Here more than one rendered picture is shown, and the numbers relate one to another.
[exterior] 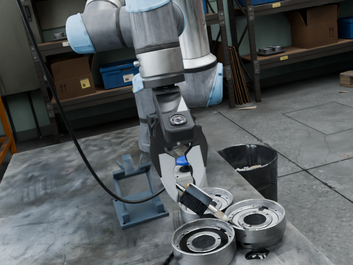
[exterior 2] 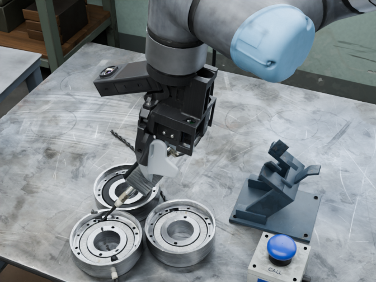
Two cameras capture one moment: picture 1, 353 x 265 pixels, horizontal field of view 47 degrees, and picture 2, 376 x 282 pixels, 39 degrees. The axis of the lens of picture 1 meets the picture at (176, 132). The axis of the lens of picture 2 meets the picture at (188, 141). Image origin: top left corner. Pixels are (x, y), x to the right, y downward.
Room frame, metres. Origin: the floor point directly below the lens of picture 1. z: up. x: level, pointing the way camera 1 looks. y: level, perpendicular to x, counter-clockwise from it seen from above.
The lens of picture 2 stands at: (1.01, -0.45, 1.44)
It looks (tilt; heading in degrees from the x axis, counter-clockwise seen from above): 40 degrees down; 125
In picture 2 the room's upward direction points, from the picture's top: 1 degrees counter-clockwise
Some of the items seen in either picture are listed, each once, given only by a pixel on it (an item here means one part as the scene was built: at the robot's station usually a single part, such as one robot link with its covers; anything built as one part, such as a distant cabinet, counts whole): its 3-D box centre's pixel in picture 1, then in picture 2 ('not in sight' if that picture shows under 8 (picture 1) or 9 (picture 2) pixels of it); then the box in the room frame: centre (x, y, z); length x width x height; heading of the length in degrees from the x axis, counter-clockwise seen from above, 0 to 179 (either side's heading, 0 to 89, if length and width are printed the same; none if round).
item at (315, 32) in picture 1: (312, 26); not in sight; (4.69, -1.72, 0.67); 0.52 x 0.43 x 0.43; 101
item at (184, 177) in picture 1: (187, 176); (282, 267); (0.86, -0.01, 0.82); 0.08 x 0.07 x 0.05; 11
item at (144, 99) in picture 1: (156, 90); not in sight; (1.19, 0.04, 0.97); 0.13 x 0.12 x 0.14; 79
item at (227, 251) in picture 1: (204, 245); (127, 194); (0.59, -0.01, 0.82); 0.10 x 0.10 x 0.04
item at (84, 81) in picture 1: (73, 75); not in sight; (4.17, 0.94, 0.64); 0.49 x 0.40 x 0.37; 106
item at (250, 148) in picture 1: (247, 194); not in sight; (1.87, -0.30, 0.21); 0.34 x 0.34 x 0.43
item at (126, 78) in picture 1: (126, 72); not in sight; (4.30, 0.41, 0.56); 0.52 x 0.38 x 0.22; 98
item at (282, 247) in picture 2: (186, 167); (280, 254); (0.86, -0.01, 0.85); 0.04 x 0.04 x 0.05
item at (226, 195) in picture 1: (207, 209); (180, 233); (0.70, -0.03, 0.82); 0.10 x 0.10 x 0.04
